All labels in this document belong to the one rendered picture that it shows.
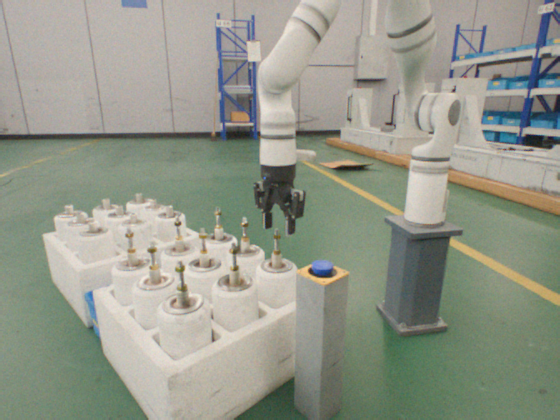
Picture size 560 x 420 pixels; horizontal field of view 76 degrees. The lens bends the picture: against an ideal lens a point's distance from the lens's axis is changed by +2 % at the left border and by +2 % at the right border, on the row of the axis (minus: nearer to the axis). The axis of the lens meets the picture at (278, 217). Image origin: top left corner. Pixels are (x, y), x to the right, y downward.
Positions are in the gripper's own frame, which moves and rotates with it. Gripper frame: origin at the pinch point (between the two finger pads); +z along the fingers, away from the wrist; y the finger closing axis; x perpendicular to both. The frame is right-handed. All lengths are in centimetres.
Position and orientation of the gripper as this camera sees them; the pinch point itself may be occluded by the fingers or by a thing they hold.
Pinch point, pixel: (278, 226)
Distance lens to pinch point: 78.5
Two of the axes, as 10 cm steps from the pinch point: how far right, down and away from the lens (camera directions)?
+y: 7.0, 2.2, -6.8
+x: 7.1, -2.2, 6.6
